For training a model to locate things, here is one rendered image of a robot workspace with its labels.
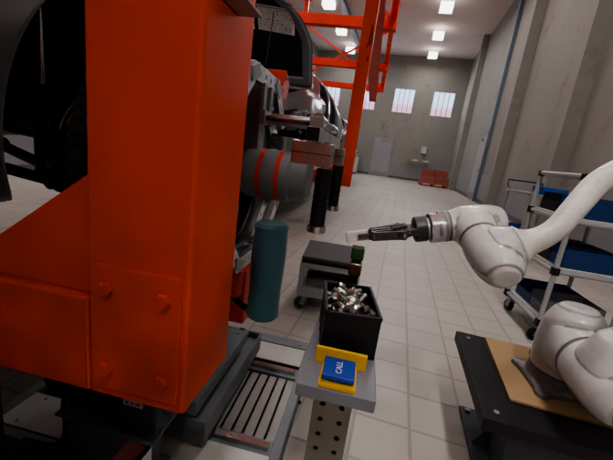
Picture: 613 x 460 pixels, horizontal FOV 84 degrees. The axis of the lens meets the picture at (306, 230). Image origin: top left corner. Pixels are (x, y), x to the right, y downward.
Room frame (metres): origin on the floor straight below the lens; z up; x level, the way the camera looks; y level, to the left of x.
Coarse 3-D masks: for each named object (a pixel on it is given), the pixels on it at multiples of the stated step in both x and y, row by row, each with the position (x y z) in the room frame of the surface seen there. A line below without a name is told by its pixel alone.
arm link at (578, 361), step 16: (592, 336) 0.81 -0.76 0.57; (608, 336) 0.76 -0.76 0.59; (560, 352) 0.86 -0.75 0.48; (576, 352) 0.81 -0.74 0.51; (592, 352) 0.77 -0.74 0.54; (608, 352) 0.74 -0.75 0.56; (560, 368) 0.84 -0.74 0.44; (576, 368) 0.79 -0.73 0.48; (592, 368) 0.75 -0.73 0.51; (608, 368) 0.72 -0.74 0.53; (576, 384) 0.76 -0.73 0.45; (592, 384) 0.72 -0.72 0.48; (608, 384) 0.70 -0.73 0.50; (592, 400) 0.71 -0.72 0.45; (608, 400) 0.68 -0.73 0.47; (608, 416) 0.67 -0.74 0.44
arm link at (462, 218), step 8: (456, 208) 0.97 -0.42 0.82; (464, 208) 0.95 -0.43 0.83; (472, 208) 0.95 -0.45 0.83; (480, 208) 0.94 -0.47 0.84; (488, 208) 0.94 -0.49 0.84; (496, 208) 0.94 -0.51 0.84; (456, 216) 0.94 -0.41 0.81; (464, 216) 0.92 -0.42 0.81; (472, 216) 0.91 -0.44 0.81; (480, 216) 0.91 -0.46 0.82; (488, 216) 0.91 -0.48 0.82; (496, 216) 0.92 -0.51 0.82; (504, 216) 0.93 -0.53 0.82; (456, 224) 0.93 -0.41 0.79; (464, 224) 0.91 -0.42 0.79; (472, 224) 0.89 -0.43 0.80; (480, 224) 0.88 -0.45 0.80; (496, 224) 0.91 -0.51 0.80; (504, 224) 0.92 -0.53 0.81; (456, 232) 0.92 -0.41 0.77; (464, 232) 0.89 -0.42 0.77; (456, 240) 0.93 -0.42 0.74
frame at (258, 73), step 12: (252, 60) 0.86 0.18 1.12; (252, 72) 0.85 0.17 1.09; (264, 72) 0.93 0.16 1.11; (252, 84) 0.85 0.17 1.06; (276, 84) 1.05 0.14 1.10; (276, 96) 1.07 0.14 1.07; (276, 108) 1.11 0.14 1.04; (276, 132) 1.20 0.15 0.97; (276, 144) 1.20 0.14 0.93; (264, 204) 1.21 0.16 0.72; (276, 204) 1.20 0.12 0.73; (252, 228) 1.11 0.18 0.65; (252, 240) 1.07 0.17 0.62; (240, 252) 1.01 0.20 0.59; (240, 264) 0.87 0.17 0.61
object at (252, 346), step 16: (256, 336) 1.27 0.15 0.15; (240, 352) 1.15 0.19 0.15; (256, 352) 1.23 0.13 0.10; (240, 368) 1.04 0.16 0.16; (224, 384) 0.97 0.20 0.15; (208, 400) 0.89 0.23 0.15; (224, 400) 0.91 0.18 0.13; (176, 416) 0.79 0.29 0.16; (192, 416) 0.82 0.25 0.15; (208, 416) 0.80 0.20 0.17; (176, 432) 0.79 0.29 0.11; (192, 432) 0.78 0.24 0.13; (208, 432) 0.80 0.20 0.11
